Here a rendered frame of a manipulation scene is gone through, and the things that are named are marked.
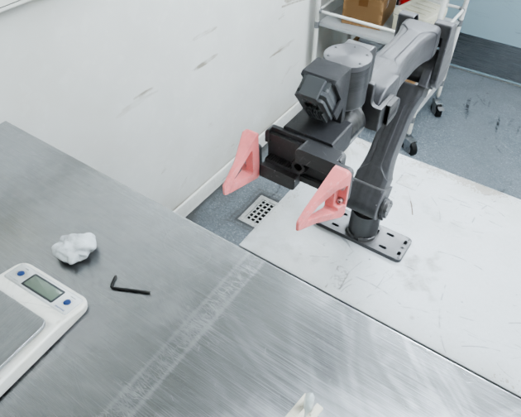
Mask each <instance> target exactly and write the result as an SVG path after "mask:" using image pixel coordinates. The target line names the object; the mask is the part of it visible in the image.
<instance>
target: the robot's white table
mask: <svg viewBox="0 0 521 417"><path fill-rule="evenodd" d="M370 146H371V143H370V142H368V141H365V140H362V139H360V138H358V137H357V138H356V139H355V140H354V141H353V142H352V143H351V145H350V146H349V147H348V148H347V149H346V150H345V151H344V153H345V154H346V156H347V158H346V163H345V165H347V166H350V167H351V168H352V169H353V170H354V175H353V177H355V174H356V171H357V169H358V168H359V167H360V166H361V164H362V162H363V160H364V159H365V158H366V155H367V153H368V151H369V150H370ZM390 186H393V188H392V190H391V192H390V196H389V199H390V200H392V201H393V205H392V208H391V209H390V211H389V213H388V216H387V217H386V218H384V219H383V221H381V220H380V225H382V226H384V227H386V228H389V229H391V230H393V231H395V232H398V233H400V234H402V235H404V236H406V237H409V238H410V239H411V240H412V242H411V245H410V247H409V249H408V250H407V251H406V253H405V255H404V257H403V259H402V260H401V262H394V261H391V260H389V259H387V258H385V257H383V256H381V255H379V254H377V253H375V252H372V251H370V250H368V249H366V248H364V247H362V246H360V245H358V244H356V243H354V242H351V241H349V240H347V239H345V238H344V237H341V236H339V235H337V234H335V233H333V232H330V231H328V230H327V229H325V228H322V227H320V226H318V225H317V224H316V223H315V224H314V225H311V226H309V227H307V228H304V229H302V230H300V231H296V222H297V220H298V218H299V216H300V214H301V213H302V212H303V210H304V208H305V207H306V206H307V204H308V202H309V201H310V199H311V198H312V197H313V196H314V194H315V193H316V191H317V190H318V189H316V188H314V187H312V186H310V185H307V184H305V183H303V182H301V181H300V183H299V184H298V185H297V187H296V188H295V189H293V190H290V191H289V192H288V193H287V194H286V195H285V196H284V197H283V198H282V200H280V201H279V202H278V203H277V204H276V206H274V207H273V208H272V210H271V211H270V212H269V213H268V214H267V215H266V216H265V217H264V218H263V219H262V220H261V221H260V223H259V224H258V225H257V226H256V227H255V228H254V229H253V230H252V231H251V232H250V233H249V234H248V235H247V236H246V238H245V239H244V240H243V241H242V242H241V243H240V244H239V247H241V248H242V249H244V250H246V251H248V252H250V253H251V254H253V255H255V256H258V257H259V258H261V259H262V260H264V261H267V262H269V263H270V264H272V265H273V266H276V267H278V268H280V269H281V270H283V271H285V272H287V273H289V274H290V275H292V276H294V277H296V278H298V279H300V280H302V281H304V282H305V283H307V284H309V285H311V286H313V287H315V288H316V289H318V290H321V291H322V292H324V293H326V294H327V295H330V296H331V297H333V298H335V299H337V300H339V301H341V302H342V303H344V304H347V305H348V306H350V307H352V308H353V309H356V310H358V311H359V312H361V313H363V314H365V315H367V316H369V317H370V318H372V319H374V320H376V321H378V322H379V323H381V324H383V325H385V326H387V327H389V328H391V329H393V330H394V331H396V332H398V333H400V334H402V335H404V336H405V337H407V338H410V339H411V340H413V341H415V342H416V343H419V344H421V345H422V346H424V347H426V348H428V349H430V350H432V351H433V352H435V353H437V354H439V355H441V356H443V357H445V358H446V359H448V360H450V361H452V362H454V363H456V364H457V365H459V366H461V367H464V368H465V369H467V370H468V371H471V372H473V373H475V374H476V375H477V376H480V377H482V378H484V379H486V380H487V381H489V382H491V383H493V384H495V385H497V386H498V387H500V388H502V389H504V390H506V391H507V392H509V393H511V394H513V395H516V396H517V397H518V398H520V399H521V199H517V198H515V197H513V196H510V195H507V194H504V193H501V192H499V191H497V190H495V189H491V188H489V187H486V186H484V185H480V184H478V183H476V182H473V181H471V180H467V179H465V178H462V177H460V176H458V175H454V174H452V173H449V172H447V171H445V170H441V169H438V168H437V167H434V166H431V165H428V164H425V163H423V162H421V161H417V160H415V159H413V158H410V157H407V156H404V155H402V154H398V157H397V160H396V162H395V166H394V173H393V180H392V183H391V185H390Z"/></svg>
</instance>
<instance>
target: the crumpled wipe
mask: <svg viewBox="0 0 521 417"><path fill-rule="evenodd" d="M95 238H96V237H95V235H94V234H92V233H90V232H86V233H84V234H82V233H79V234H76V233H71V234H69V235H65V236H61V238H60V241H59V242H58V243H56V244H54V245H53V246H52V248H51V249H52V252H53V255H54V256H55V257H57V258H58V259H60V260H61V261H63V262H66V263H69V264H70V265H73V264H74V263H76V262H79V261H82V260H84V259H86V258H87V257H88V255H89V253H90V252H93V251H94V250H95V249H96V246H97V244H96V239H95Z"/></svg>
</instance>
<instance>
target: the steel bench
mask: <svg viewBox="0 0 521 417"><path fill-rule="evenodd" d="M86 232H90V233H92V234H94V235H95V237H96V238H95V239H96V244H97V246H96V249H95V250H94V251H93V252H90V253H89V255H88V257H87V258H86V259H84V260H82V261H79V262H76V263H74V264H73V265H70V264H69V263H66V262H63V261H61V260H60V259H58V258H57V257H55V256H54V255H53V252H52V249H51V248H52V246H53V245H54V244H56V243H58V242H59V241H60V238H61V236H65V235H69V234H71V233H76V234H79V233H82V234H84V233H86ZM21 263H27V264H31V265H33V266H34V267H36V268H37V269H39V270H41V271H43V272H45V273H46V274H47V275H48V276H51V277H52V278H54V279H56V280H57V281H59V282H60V283H62V284H63V285H66V286H67V287H69V288H70V289H71V290H74V291H75V292H77V293H79V294H80V295H82V296H83V297H84V298H85V299H86V300H87V303H88V308H87V310H86V312H85V313H84V314H83V315H82V316H81V317H80V318H79V319H78V320H77V321H76V322H75V323H74V324H73V325H72V326H71V327H70V328H69V329H68V330H67V331H66V332H65V333H64V334H63V335H62V336H61V337H60V338H59V339H58V340H57V341H56V342H55V343H54V344H53V345H52V346H51V347H50V348H49V349H48V350H47V351H46V352H45V353H44V354H43V355H42V356H41V357H40V358H39V359H38V360H37V361H36V362H35V363H34V364H33V365H32V366H31V367H30V368H29V369H28V370H27V371H26V372H25V373H24V374H23V375H22V376H21V377H20V378H19V379H18V380H17V381H16V382H15V383H14V384H13V385H12V386H11V387H10V388H9V389H8V390H7V391H6V392H5V393H4V394H3V395H2V396H1V397H0V417H285V416H286V415H287V414H288V413H289V412H290V410H291V409H292V408H293V407H294V406H295V404H296V403H297V402H298V401H299V400H300V398H301V397H302V396H303V395H304V393H306V394H307V393H308V392H311V393H313V394H314V397H315V399H314V404H313V407H314V406H315V405H316V404H317V403H318V404H319V405H321V406H322V407H323V411H322V412H321V413H320V414H319V416H318V417H521V399H520V398H518V397H517V396H516V395H513V394H511V393H509V392H507V391H506V390H504V389H502V388H500V387H498V386H497V385H495V384H493V383H491V382H489V381H487V380H486V379H484V378H482V377H480V376H477V375H476V374H475V373H473V372H471V371H468V370H467V369H465V368H464V367H461V366H459V365H457V364H456V363H454V362H452V361H450V360H448V359H446V358H445V357H443V356H441V355H439V354H437V353H435V352H433V351H432V350H430V349H428V348H426V347H424V346H422V345H421V344H419V343H416V342H415V341H413V340H411V339H410V338H407V337H405V336H404V335H402V334H400V333H398V332H396V331H394V330H393V329H391V328H389V327H387V326H385V325H383V324H381V323H379V322H378V321H376V320H374V319H372V318H370V317H369V316H367V315H365V314H363V313H361V312H359V311H358V310H356V309H353V308H352V307H350V306H348V305H347V304H344V303H342V302H341V301H339V300H337V299H335V298H333V297H331V296H330V295H327V294H326V293H324V292H322V291H321V290H318V289H316V288H315V287H313V286H311V285H309V284H307V283H305V282H304V281H302V280H300V279H298V278H296V277H294V276H292V275H290V274H289V273H287V272H285V271H283V270H281V269H280V268H278V267H276V266H273V265H272V264H270V263H269V262H267V261H264V260H262V259H261V258H259V257H258V256H255V255H253V254H251V253H250V252H248V251H246V250H244V249H242V248H241V247H239V246H237V245H235V244H233V243H231V242H229V241H228V240H226V239H224V238H222V237H220V236H218V235H217V234H215V233H213V232H210V231H208V230H207V229H206V228H203V227H201V226H199V225H198V224H196V223H194V222H192V221H190V220H188V219H187V218H185V217H183V216H181V215H179V214H177V213H175V212H173V211H172V210H170V209H168V208H166V207H165V206H163V205H161V204H158V203H157V202H156V201H154V200H152V199H149V198H147V197H146V196H144V195H143V194H140V193H138V192H136V191H135V190H134V189H131V188H129V187H127V186H125V185H124V184H122V183H120V182H118V181H116V180H115V179H113V178H111V177H109V176H107V175H105V174H104V173H102V172H100V171H98V170H95V169H94V168H93V167H91V166H89V165H86V164H84V163H83V162H82V161H79V160H77V159H75V158H73V157H72V156H70V155H68V154H66V153H64V152H63V151H61V150H59V149H57V148H55V147H53V146H51V145H50V144H48V143H46V142H44V141H42V140H40V139H39V138H37V137H34V136H32V135H31V134H29V133H28V132H25V131H23V130H22V129H20V128H18V127H16V126H14V125H12V124H11V123H9V122H7V121H5V122H2V123H1V124H0V275H1V274H2V273H3V272H5V271H7V270H8V269H10V268H12V267H13V266H15V265H17V264H21ZM114 276H117V278H116V280H115V281H114V284H113V286H114V287H121V288H128V289H134V290H147V291H150V292H151V293H150V294H145V293H138V292H131V291H125V290H114V289H112V288H111V287H110V284H111V282H112V279H113V277H114Z"/></svg>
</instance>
